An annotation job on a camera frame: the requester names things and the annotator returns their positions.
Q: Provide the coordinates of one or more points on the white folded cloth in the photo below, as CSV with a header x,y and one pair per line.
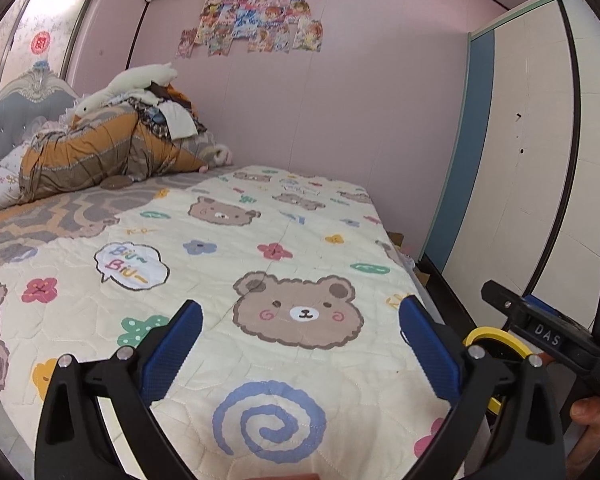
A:
x,y
177,120

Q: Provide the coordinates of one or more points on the open cardboard box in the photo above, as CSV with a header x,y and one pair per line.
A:
x,y
396,242

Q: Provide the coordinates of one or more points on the window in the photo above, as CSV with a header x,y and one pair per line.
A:
x,y
45,20

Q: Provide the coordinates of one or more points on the group of anime wall posters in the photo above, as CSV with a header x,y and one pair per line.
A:
x,y
250,20

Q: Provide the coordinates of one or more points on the white pink plush toy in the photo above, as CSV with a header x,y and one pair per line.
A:
x,y
220,157

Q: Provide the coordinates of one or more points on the white frilly pillow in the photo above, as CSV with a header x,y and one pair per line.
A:
x,y
7,180

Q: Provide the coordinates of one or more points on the person's right hand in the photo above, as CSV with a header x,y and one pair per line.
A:
x,y
587,412

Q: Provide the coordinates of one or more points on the white goose plush toy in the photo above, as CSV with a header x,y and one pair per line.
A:
x,y
130,80

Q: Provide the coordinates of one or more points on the white panelled wardrobe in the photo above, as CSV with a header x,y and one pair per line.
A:
x,y
530,110

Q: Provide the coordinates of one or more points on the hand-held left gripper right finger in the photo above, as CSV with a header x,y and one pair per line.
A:
x,y
430,355

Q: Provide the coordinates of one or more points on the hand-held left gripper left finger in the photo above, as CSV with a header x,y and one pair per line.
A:
x,y
172,355

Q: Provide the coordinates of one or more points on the grey tufted headboard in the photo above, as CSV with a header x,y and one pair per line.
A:
x,y
10,120

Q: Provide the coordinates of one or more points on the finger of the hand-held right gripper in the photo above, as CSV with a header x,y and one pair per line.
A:
x,y
510,307

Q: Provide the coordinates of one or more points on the pile of dark clothes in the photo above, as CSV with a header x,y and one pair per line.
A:
x,y
152,110

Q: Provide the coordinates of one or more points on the large cardboard box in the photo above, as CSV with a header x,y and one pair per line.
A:
x,y
421,277

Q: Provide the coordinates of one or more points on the red round window sticker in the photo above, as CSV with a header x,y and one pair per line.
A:
x,y
40,42

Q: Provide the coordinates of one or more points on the yellow rimmed black trash bin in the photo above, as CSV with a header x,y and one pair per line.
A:
x,y
495,332

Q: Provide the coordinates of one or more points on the bed with cartoon quilt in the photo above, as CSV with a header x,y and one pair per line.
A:
x,y
280,220

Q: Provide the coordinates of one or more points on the orange grey folded quilt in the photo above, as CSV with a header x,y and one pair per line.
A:
x,y
90,155

